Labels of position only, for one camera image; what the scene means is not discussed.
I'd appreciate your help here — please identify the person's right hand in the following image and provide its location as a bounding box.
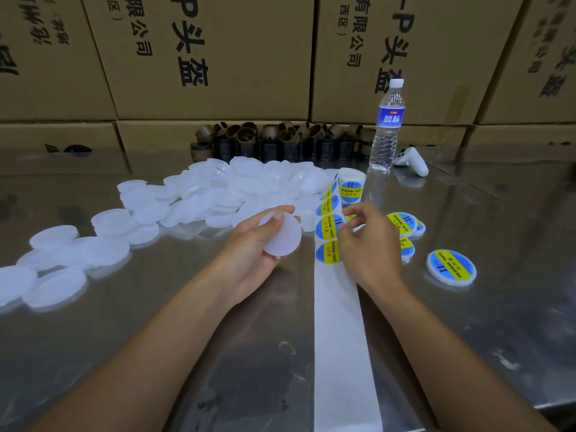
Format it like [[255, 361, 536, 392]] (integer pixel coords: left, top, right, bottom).
[[335, 202, 406, 298]]

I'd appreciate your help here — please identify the person's left hand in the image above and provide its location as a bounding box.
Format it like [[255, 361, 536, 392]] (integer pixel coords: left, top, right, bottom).
[[211, 205, 298, 307]]

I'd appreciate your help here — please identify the pile of white plastic lids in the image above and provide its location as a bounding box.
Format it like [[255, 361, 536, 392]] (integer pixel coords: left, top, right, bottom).
[[0, 156, 343, 313]]

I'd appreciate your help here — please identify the sticker roll with backing strip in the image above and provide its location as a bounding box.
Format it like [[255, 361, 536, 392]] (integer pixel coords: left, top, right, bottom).
[[312, 167, 383, 432]]

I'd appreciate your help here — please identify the person's left forearm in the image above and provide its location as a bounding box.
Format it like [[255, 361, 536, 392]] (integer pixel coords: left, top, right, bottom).
[[31, 274, 244, 432]]

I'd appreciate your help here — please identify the person's right forearm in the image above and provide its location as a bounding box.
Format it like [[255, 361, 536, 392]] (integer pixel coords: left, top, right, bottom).
[[378, 274, 559, 432]]

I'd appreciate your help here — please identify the white handheld controller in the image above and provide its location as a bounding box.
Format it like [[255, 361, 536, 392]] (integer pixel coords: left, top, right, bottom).
[[392, 146, 430, 178]]

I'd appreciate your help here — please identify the row of dark cardboard tubes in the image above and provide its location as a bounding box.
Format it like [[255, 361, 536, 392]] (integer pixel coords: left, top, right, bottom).
[[191, 122, 374, 164]]

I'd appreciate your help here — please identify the clear plastic water bottle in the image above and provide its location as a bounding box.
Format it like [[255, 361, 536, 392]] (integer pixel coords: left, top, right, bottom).
[[368, 79, 406, 172]]

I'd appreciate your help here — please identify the stack of brown cardboard boxes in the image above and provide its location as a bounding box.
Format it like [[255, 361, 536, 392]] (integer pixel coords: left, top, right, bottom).
[[0, 0, 576, 157]]

